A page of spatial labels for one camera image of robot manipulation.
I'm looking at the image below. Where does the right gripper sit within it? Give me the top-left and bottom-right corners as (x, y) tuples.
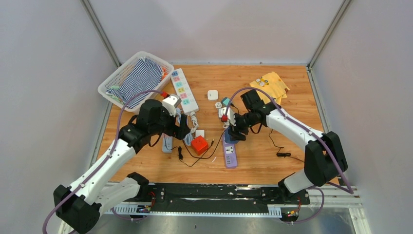
(228, 111), (256, 141)

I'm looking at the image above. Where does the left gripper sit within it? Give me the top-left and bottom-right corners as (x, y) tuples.
(150, 104), (190, 139)

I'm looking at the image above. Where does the blue cube socket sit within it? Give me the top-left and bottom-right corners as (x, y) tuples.
(224, 127), (239, 144)

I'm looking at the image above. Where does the purple power bank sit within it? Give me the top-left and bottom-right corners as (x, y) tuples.
(223, 140), (238, 169)

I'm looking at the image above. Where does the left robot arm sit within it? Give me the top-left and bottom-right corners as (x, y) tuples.
(51, 95), (190, 234)

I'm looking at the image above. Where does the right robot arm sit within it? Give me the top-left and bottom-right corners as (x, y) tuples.
(222, 87), (353, 204)

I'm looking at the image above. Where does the small white charger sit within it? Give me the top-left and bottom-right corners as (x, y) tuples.
(195, 130), (205, 138)

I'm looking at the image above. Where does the red cube socket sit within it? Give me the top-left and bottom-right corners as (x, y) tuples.
(190, 136), (209, 156)

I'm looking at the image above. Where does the white colourful power strip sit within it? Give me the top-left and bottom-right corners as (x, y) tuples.
(171, 68), (199, 115)

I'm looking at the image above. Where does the teal charger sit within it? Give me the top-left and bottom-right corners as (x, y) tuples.
(221, 97), (231, 107)

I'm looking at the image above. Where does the white square adapter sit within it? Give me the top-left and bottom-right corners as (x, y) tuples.
(205, 90), (219, 101)

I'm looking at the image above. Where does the yellow cloth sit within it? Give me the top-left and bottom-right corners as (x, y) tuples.
(249, 72), (290, 105)

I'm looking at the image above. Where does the striped cloth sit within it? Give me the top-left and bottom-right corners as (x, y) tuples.
(105, 58), (165, 109)

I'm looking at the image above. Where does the white plastic basket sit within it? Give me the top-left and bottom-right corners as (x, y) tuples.
(98, 51), (174, 108)

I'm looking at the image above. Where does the light blue coiled cable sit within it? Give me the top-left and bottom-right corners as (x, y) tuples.
(175, 108), (193, 147)

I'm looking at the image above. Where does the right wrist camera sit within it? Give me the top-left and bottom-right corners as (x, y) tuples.
(218, 107), (236, 129)

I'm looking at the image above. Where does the white adapter with coiled cable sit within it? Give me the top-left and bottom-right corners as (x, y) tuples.
(215, 102), (223, 109)

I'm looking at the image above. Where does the long black cable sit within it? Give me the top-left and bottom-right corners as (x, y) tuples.
(268, 129), (305, 163)

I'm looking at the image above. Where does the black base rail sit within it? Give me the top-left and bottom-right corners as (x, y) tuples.
(127, 183), (310, 216)

